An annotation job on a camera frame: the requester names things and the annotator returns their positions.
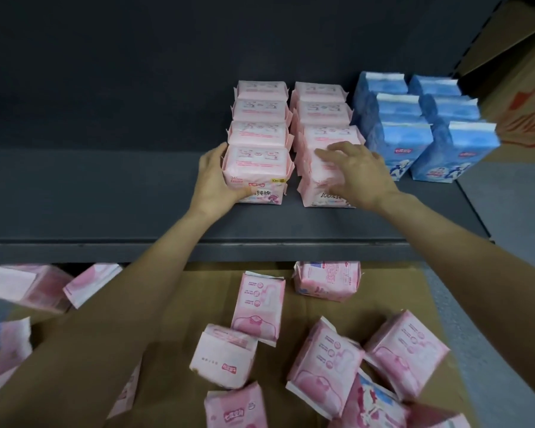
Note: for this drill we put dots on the person's right hand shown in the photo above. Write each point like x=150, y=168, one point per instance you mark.
x=365, y=178

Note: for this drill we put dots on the person's left hand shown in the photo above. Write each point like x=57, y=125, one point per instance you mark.
x=212, y=182

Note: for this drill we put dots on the person's right thumb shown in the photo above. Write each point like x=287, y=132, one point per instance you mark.
x=340, y=192

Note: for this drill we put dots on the person's left thumb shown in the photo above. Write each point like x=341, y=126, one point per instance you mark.
x=238, y=194

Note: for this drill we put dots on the pink pad pack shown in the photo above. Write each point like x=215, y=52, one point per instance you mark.
x=261, y=173
x=314, y=191

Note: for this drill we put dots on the person's left forearm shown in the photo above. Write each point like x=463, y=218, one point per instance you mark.
x=116, y=316

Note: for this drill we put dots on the person's right forearm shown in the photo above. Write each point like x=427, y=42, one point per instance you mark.
x=472, y=271

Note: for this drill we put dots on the rows of blue packets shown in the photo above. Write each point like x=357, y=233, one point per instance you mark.
x=399, y=140

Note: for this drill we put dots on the rows of pink packets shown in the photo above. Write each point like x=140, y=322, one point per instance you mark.
x=258, y=110

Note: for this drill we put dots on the brown cardboard sheet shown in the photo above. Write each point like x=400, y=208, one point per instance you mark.
x=196, y=298

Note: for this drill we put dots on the loose pile of pink packets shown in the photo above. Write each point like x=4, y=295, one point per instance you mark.
x=258, y=307

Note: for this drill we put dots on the dark grey metal shelf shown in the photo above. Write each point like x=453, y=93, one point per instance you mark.
x=93, y=196

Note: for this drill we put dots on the red printed cardboard box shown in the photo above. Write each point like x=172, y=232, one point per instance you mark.
x=526, y=115

